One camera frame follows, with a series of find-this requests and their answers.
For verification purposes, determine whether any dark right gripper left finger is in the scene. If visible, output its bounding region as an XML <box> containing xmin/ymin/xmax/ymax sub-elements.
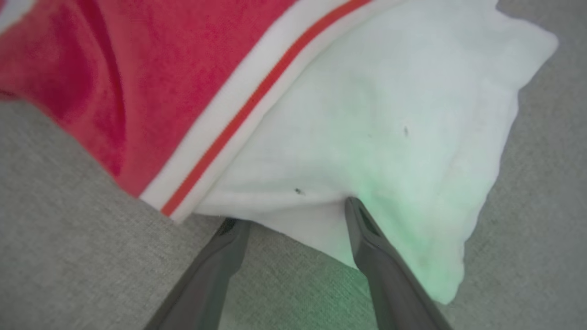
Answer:
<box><xmin>144</xmin><ymin>218</ymin><xmax>252</xmax><ymax>330</ymax></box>

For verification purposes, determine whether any red towel with white stripe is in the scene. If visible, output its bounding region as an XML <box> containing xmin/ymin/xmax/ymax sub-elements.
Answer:
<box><xmin>0</xmin><ymin>0</ymin><xmax>587</xmax><ymax>330</ymax></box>

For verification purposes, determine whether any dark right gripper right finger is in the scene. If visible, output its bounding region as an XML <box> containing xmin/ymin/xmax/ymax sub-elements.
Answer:
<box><xmin>344</xmin><ymin>197</ymin><xmax>454</xmax><ymax>330</ymax></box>

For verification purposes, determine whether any red and white jersey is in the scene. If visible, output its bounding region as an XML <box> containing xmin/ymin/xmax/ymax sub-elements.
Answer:
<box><xmin>0</xmin><ymin>0</ymin><xmax>560</xmax><ymax>305</ymax></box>

